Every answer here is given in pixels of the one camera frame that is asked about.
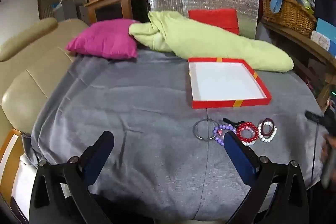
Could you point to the white patterned box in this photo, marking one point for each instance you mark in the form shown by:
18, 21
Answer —
320, 40

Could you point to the magenta pillow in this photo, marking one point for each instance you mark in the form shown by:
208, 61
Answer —
105, 39

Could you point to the wooden shelf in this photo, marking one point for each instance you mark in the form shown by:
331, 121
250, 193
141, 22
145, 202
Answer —
312, 48

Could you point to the blue box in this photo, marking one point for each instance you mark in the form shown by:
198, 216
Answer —
326, 27

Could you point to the red shallow box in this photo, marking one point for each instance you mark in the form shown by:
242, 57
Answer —
225, 82

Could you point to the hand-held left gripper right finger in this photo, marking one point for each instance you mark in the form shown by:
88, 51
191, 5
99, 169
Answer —
238, 153

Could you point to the light green blanket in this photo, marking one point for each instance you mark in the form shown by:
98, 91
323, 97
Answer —
199, 40

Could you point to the beige leather sofa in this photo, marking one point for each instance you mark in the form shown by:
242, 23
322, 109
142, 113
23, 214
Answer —
29, 77

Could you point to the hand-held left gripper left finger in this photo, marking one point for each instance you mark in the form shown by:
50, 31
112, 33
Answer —
96, 159

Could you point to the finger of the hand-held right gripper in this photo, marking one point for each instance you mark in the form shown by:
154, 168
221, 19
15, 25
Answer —
315, 118

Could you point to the wicker basket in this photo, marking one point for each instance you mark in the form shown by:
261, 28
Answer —
288, 16

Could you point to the orange wooden frame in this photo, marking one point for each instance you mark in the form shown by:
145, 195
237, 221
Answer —
8, 150

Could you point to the grey blanket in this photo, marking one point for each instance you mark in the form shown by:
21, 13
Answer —
131, 108

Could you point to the silver metal bangle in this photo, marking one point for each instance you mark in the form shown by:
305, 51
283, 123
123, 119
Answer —
194, 132

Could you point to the red cushion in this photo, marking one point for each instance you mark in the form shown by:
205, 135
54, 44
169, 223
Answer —
215, 19

